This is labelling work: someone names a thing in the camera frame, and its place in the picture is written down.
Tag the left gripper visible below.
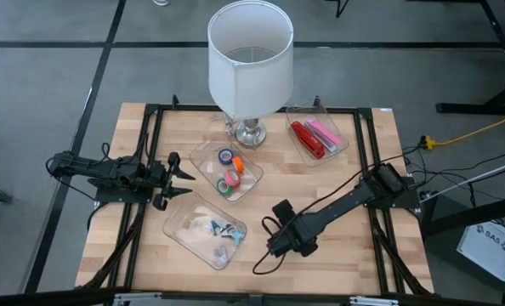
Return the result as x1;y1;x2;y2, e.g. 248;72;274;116
150;151;196;212

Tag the clear plastic bin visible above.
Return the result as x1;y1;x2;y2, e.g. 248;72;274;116
285;101;350;167
162;193;248;271
189;132;264;205

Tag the pink tape roll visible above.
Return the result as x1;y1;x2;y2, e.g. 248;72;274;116
223;168;241;188

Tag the red stapler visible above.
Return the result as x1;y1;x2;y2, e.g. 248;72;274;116
290;121;326;161

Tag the red toy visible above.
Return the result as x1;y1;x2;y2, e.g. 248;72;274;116
304;117;343;153

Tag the table lamp white shade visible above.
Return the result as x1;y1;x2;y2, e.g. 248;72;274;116
207;0;295;150

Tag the black cart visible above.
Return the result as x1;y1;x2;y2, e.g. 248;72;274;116
420;193;505;306

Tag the white paper sign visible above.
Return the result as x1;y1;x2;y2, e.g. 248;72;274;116
455;220;505;284

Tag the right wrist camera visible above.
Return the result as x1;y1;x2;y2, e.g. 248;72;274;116
272;199;297;224

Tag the black table frame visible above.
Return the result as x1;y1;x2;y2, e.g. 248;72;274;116
76;95;434;306

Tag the yellow extension cord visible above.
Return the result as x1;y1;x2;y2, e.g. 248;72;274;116
420;109;505;150

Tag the white floor cable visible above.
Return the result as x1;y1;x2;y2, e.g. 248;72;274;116
421;156;505;200

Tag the black floor cable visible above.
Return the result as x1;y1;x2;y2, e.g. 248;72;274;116
400;144;505;201

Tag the black desk frame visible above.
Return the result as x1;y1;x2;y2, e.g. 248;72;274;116
435;0;505;116

